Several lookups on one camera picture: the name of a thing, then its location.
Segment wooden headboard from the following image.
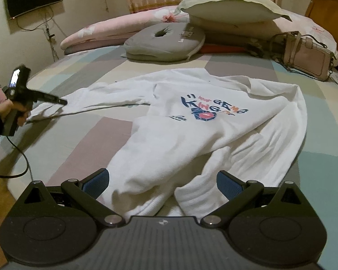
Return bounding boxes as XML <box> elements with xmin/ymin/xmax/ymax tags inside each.
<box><xmin>304</xmin><ymin>0</ymin><xmax>338</xmax><ymax>82</ymax></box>

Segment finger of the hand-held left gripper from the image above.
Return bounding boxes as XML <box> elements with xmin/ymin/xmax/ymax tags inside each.
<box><xmin>31</xmin><ymin>89</ymin><xmax>68</xmax><ymax>106</ymax></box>

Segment pink handbag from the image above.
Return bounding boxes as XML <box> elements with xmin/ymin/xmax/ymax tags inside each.
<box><xmin>269</xmin><ymin>31</ymin><xmax>338</xmax><ymax>83</ymax></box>

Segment grey round cushion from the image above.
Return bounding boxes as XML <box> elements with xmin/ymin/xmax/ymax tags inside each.
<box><xmin>123</xmin><ymin>22</ymin><xmax>206</xmax><ymax>62</ymax></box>

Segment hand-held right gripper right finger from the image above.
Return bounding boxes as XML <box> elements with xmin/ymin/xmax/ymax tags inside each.
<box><xmin>200</xmin><ymin>170</ymin><xmax>310</xmax><ymax>228</ymax></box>

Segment red cloth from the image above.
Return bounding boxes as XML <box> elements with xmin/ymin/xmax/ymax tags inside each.
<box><xmin>199</xmin><ymin>45</ymin><xmax>248</xmax><ymax>54</ymax></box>

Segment television cables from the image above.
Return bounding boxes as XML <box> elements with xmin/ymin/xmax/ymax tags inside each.
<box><xmin>15</xmin><ymin>7</ymin><xmax>66</xmax><ymax>61</ymax></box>

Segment cream green pillow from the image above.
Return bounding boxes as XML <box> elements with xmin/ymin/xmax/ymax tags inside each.
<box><xmin>189</xmin><ymin>15</ymin><xmax>279</xmax><ymax>48</ymax></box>

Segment pink floral quilt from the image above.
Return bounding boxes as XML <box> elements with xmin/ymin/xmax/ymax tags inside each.
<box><xmin>60</xmin><ymin>4</ymin><xmax>338</xmax><ymax>59</ymax></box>

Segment white printed shirt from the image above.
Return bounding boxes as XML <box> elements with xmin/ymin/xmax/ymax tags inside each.
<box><xmin>25</xmin><ymin>67</ymin><xmax>307</xmax><ymax>223</ymax></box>

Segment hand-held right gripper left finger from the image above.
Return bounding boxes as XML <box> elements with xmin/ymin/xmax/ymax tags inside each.
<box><xmin>15</xmin><ymin>168</ymin><xmax>126</xmax><ymax>228</ymax></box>

